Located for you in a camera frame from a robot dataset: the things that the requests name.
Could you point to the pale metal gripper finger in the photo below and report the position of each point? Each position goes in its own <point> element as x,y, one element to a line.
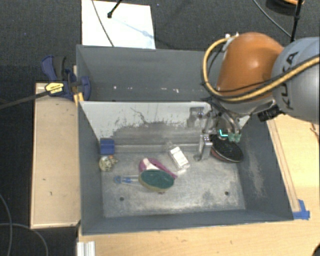
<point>208,150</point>
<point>201,147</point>

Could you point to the black round disc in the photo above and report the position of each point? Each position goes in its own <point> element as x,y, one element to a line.
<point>227,148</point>

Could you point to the clear plastic bottle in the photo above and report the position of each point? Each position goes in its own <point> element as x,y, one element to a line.
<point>178,157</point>

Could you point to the purple and white cloth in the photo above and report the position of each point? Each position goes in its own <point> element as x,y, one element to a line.
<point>152,163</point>

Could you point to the green round sponge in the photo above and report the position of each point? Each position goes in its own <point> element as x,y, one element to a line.
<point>157,180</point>

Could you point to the grey metal bin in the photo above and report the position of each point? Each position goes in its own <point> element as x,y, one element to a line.
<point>175,200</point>

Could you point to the clear tool with blue ends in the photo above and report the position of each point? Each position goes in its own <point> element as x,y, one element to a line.
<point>126,180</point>

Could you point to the blue box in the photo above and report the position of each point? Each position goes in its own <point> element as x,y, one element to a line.
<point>107,146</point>

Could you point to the pale wood board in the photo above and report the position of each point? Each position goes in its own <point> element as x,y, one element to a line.
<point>55,162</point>

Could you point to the black cylinder on white bracket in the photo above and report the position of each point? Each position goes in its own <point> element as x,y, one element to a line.
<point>268,113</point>

